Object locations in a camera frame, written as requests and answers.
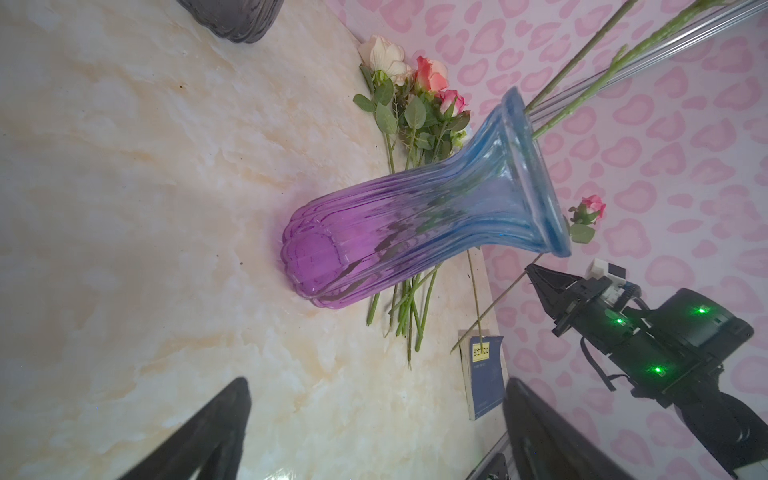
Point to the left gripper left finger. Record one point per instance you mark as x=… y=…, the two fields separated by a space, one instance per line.
x=208 y=446

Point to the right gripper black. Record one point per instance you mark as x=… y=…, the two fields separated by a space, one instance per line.
x=564 y=297

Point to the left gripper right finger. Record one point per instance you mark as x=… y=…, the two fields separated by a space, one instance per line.
x=546 y=446

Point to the hot pink rose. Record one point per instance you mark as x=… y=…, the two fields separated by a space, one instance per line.
x=581 y=229

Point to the magenta pink rose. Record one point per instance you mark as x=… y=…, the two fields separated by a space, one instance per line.
x=454 y=107

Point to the purple blue glass vase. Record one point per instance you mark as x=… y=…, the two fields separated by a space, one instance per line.
x=347 y=246

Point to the pink white rose with bud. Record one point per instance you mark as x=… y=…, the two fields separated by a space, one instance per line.
x=624 y=56

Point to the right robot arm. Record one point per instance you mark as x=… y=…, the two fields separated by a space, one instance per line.
x=673 y=354

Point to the red grey glass vase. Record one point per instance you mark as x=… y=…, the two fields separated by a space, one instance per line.
x=239 y=21

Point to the blue booklet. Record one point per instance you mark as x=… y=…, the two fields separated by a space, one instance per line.
x=483 y=373

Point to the coral pink rose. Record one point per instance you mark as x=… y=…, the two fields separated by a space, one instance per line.
x=427 y=137

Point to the cream rose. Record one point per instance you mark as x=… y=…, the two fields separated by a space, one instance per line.
x=386 y=73

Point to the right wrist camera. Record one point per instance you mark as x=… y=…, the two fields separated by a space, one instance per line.
x=599 y=269

